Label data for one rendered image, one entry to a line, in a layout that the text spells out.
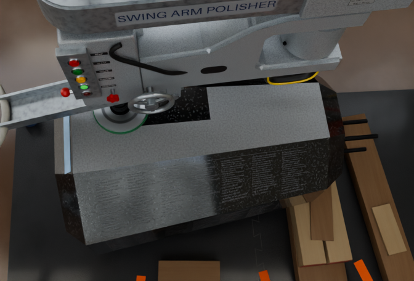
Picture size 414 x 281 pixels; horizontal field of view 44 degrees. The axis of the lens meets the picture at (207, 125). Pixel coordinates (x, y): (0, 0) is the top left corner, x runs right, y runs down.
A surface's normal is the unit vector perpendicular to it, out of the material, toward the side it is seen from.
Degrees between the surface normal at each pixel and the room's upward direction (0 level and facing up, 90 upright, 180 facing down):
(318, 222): 0
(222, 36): 40
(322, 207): 0
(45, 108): 16
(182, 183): 45
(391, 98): 0
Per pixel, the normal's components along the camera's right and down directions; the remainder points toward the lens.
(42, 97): -0.22, -0.30
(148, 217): 0.15, 0.41
